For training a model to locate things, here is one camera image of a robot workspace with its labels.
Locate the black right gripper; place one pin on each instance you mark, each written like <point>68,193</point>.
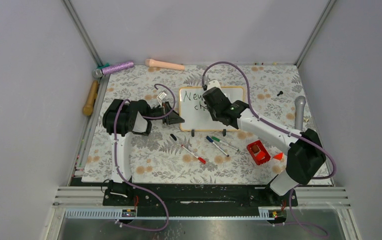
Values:
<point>213,117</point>

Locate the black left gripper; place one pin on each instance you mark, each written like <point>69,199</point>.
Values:
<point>173,118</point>

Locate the yellow framed whiteboard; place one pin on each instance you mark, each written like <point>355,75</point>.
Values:
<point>195,112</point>

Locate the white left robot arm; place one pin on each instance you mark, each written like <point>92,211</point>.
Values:
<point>122,120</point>

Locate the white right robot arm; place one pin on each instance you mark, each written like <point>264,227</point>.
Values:
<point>302,148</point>

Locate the green capped marker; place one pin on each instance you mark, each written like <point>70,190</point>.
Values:
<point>225,143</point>

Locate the blue capped marker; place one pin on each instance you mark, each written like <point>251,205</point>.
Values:
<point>217,146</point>

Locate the floral patterned table mat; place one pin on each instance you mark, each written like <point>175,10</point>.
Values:
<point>157,158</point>

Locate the red capped marker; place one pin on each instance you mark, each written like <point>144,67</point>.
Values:
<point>202,160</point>

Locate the pink toy microphone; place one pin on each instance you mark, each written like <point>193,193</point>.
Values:
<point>149,62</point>

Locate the red plastic box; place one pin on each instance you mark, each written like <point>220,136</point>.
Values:
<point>258,152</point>

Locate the orange triangular piece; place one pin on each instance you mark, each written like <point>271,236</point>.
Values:
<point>279,156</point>

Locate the silver toy microphone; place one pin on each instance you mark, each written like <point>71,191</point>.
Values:
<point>300,103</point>

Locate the purple glitter toy microphone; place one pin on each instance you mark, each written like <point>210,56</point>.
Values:
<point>108,69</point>

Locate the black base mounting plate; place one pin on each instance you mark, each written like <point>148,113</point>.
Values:
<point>218,199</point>

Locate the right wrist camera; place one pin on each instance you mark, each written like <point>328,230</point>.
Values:
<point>211,84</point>

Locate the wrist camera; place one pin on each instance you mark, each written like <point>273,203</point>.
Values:
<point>211,84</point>
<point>161,96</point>

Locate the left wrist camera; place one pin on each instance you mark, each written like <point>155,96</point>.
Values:
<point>161,96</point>

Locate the white slotted cable duct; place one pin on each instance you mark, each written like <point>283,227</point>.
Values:
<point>139,214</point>

